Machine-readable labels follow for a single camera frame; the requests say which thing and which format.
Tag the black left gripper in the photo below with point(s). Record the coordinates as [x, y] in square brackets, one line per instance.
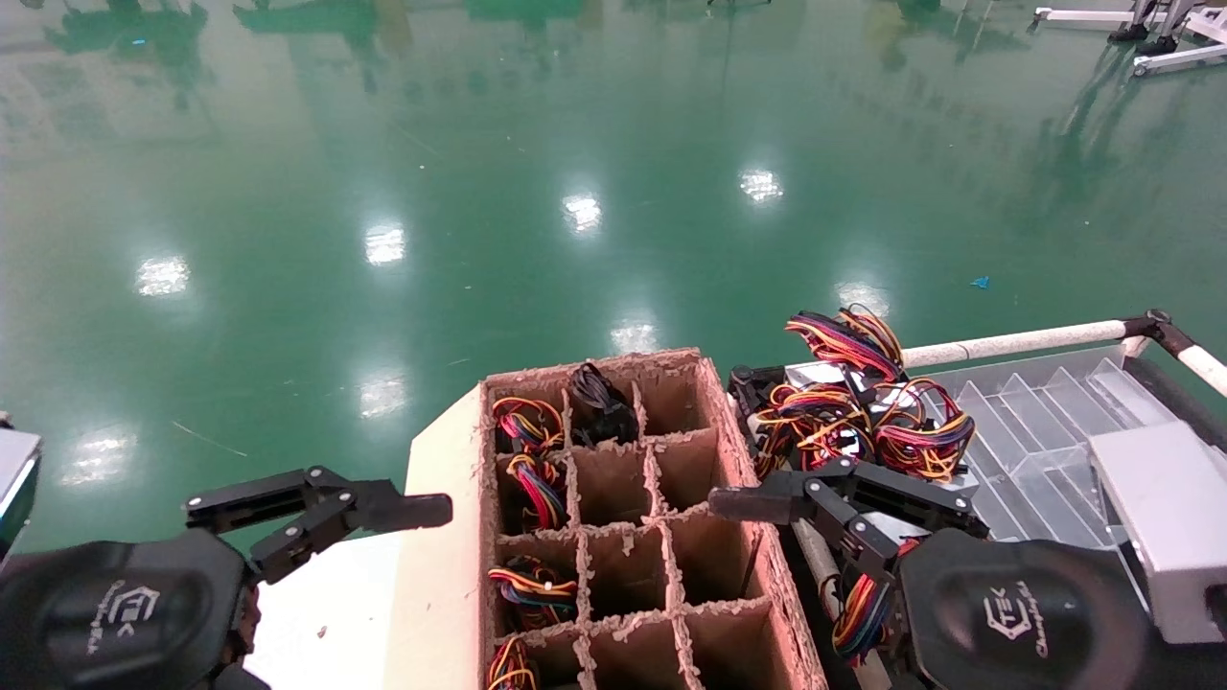
[115, 613]

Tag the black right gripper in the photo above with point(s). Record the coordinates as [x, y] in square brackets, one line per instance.
[1016, 613]

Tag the clear acrylic divider tray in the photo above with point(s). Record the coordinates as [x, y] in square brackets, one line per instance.
[1035, 450]

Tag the brown divided cardboard box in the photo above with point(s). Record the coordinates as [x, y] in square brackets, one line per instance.
[613, 489]

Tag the black pipe joint connector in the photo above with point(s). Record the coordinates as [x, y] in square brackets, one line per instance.
[1155, 326]

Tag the long white cart rail pipe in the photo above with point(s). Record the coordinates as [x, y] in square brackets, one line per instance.
[1016, 340]

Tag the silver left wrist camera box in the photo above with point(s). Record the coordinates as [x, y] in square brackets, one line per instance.
[14, 479]

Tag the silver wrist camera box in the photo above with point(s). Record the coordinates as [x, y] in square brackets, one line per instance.
[1165, 527]
[14, 479]

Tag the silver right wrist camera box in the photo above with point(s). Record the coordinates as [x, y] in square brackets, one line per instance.
[1165, 527]

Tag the white metal stand frame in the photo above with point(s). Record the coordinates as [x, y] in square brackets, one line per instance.
[1184, 57]

